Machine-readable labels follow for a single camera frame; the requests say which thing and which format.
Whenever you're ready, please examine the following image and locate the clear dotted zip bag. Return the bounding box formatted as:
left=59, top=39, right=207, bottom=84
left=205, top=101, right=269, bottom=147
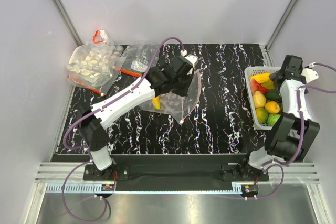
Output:
left=139, top=69, right=202, bottom=124

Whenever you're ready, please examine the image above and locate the yellow banana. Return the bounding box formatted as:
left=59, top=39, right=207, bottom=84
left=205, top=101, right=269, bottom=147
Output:
left=152, top=97, right=161, bottom=110

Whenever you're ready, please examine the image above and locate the yellow lemon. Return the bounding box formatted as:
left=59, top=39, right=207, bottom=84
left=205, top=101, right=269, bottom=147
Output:
left=253, top=91, right=267, bottom=109

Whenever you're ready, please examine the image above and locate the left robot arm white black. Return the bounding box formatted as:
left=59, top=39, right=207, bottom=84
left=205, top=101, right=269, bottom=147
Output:
left=78, top=55, right=198, bottom=180

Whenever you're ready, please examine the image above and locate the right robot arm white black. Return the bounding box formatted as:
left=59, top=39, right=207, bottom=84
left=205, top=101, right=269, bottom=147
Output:
left=233, top=55, right=320, bottom=180

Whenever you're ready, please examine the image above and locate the clear zip bag orange zipper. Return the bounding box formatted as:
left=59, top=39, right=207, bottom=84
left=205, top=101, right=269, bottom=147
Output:
left=115, top=44, right=159, bottom=78

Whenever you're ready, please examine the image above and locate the pile of dotted zip bags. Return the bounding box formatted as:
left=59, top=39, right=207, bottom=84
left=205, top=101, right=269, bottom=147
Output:
left=66, top=43, right=125, bottom=96

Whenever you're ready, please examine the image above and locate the yellow orange mango slice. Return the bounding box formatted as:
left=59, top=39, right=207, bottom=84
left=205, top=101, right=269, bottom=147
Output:
left=249, top=72, right=270, bottom=84

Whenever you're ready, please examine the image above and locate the watermelon slice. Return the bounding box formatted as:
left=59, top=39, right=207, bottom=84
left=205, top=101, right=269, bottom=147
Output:
left=249, top=79, right=269, bottom=94

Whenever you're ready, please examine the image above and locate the white plastic fruit basket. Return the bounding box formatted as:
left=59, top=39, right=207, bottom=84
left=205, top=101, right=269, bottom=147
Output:
left=244, top=66, right=281, bottom=131

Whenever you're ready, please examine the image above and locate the green yellow orange fruit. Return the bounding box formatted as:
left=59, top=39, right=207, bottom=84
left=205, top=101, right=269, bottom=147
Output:
left=256, top=108, right=268, bottom=124

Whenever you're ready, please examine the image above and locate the black marble pattern mat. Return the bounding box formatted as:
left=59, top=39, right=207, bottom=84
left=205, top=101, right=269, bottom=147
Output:
left=56, top=43, right=292, bottom=155

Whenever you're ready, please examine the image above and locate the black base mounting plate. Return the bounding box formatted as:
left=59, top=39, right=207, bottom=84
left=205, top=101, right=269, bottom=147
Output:
left=83, top=154, right=269, bottom=182

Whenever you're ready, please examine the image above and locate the right small connector box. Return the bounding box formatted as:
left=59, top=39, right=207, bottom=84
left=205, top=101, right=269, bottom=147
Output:
left=242, top=184, right=259, bottom=195

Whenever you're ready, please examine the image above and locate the small connector box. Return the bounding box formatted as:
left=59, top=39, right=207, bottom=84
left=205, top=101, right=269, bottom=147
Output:
left=101, top=183, right=116, bottom=192
left=242, top=184, right=259, bottom=195

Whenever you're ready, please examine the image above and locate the left small connector box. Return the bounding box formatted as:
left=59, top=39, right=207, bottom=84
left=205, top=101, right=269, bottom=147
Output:
left=101, top=183, right=116, bottom=192

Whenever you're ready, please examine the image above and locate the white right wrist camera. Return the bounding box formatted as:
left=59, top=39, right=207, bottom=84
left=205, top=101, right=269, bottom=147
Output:
left=301, top=68, right=319, bottom=88

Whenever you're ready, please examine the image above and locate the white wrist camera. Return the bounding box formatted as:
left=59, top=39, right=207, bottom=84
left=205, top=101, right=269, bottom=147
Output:
left=301, top=68, right=319, bottom=88
left=185, top=54, right=199, bottom=69

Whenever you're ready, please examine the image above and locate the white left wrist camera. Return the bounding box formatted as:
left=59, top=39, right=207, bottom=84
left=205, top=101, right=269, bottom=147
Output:
left=185, top=54, right=199, bottom=69

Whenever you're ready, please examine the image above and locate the right aluminium frame post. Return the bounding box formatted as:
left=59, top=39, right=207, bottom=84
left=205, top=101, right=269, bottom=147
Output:
left=265, top=0, right=299, bottom=51

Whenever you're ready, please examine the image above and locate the aluminium frame post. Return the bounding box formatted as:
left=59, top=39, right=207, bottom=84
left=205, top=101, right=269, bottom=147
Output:
left=51, top=0, right=83, bottom=46
left=265, top=0, right=299, bottom=51

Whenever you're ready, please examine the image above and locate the left aluminium frame post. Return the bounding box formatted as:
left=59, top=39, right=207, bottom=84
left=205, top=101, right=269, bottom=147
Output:
left=51, top=0, right=83, bottom=46

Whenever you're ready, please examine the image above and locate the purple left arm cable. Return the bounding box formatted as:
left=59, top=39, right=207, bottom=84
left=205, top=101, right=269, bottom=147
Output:
left=60, top=36, right=187, bottom=221

